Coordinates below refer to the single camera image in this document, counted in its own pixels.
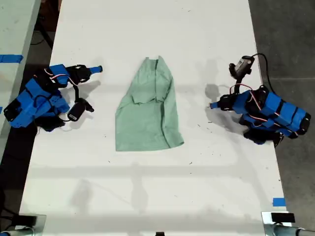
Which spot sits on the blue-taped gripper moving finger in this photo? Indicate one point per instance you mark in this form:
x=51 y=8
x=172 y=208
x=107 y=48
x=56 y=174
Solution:
x=215 y=106
x=94 y=71

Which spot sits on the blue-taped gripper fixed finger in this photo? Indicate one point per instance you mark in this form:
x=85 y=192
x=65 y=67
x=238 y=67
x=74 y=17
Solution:
x=215 y=103
x=96 y=67

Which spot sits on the pale green T-shirt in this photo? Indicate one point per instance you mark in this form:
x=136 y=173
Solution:
x=147 y=118

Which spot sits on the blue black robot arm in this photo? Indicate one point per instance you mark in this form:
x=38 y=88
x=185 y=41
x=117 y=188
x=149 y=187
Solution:
x=273 y=114
x=37 y=100

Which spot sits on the long blue tape strip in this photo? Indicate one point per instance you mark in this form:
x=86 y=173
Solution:
x=11 y=58

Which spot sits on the pale side table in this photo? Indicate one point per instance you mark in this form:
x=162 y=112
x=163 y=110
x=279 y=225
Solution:
x=13 y=37

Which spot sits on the small blue tape strip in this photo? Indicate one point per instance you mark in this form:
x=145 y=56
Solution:
x=279 y=202

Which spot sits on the small black box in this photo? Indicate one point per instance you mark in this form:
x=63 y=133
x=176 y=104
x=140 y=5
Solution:
x=283 y=217

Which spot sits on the metal table clamp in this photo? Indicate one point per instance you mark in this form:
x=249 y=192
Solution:
x=32 y=222
x=269 y=226

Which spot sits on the black camera stalk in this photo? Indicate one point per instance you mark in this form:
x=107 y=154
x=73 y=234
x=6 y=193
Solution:
x=239 y=84
x=77 y=93

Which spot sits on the black camera box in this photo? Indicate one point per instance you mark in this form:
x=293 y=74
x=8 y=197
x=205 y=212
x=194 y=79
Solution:
x=242 y=65
x=75 y=111

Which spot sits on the small black mount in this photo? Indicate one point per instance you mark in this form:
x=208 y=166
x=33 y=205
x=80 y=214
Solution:
x=160 y=233

